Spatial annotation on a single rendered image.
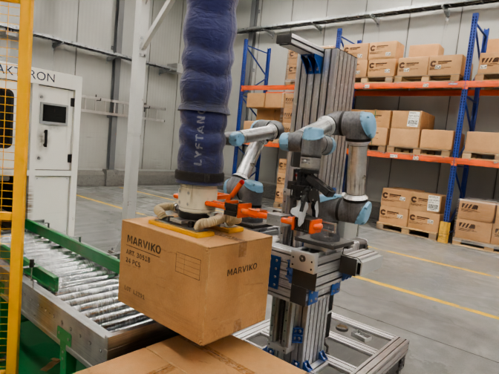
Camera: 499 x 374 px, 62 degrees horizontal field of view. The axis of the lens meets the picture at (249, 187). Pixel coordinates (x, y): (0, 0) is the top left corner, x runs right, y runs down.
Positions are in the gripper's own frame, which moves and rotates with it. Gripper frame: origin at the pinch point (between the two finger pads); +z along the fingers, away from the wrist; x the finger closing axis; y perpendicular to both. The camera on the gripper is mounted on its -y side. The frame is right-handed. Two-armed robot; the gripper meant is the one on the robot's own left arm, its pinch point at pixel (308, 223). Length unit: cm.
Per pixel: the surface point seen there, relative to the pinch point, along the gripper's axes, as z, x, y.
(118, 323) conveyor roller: 66, 17, 91
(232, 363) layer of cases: 66, 2, 29
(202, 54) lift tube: -63, 11, 54
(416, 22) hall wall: -349, -836, 284
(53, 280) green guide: 58, 24, 145
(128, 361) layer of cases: 66, 33, 58
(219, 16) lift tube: -79, 6, 50
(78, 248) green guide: 59, -21, 205
